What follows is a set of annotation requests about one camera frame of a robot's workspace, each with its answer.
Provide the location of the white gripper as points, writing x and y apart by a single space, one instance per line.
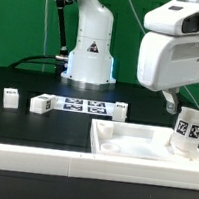
167 62

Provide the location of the white square table top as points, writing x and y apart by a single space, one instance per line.
135 141

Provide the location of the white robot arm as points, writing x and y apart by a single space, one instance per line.
90 63

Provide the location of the printed tag sheet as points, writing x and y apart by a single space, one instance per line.
84 106

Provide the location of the white U-shaped fence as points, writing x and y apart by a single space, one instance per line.
99 166

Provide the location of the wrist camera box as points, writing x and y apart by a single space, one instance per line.
174 18

